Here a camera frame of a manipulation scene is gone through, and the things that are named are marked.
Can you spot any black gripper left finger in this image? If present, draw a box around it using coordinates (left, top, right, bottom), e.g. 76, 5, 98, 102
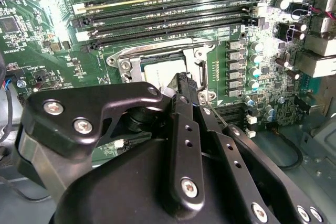
12, 72, 206, 216

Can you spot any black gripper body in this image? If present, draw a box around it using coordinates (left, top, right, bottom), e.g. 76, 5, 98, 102
54, 137, 250, 224

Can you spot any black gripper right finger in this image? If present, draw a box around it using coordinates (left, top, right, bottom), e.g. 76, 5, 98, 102
185, 72, 329, 224

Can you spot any metal locking lever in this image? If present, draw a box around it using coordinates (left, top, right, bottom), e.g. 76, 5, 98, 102
206, 100, 228, 130
115, 39, 222, 58

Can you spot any silver CPU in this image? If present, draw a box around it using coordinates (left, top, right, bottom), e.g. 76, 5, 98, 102
143, 60, 186, 91

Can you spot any metal socket cover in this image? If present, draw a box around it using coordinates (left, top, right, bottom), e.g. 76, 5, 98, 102
118, 48, 211, 92

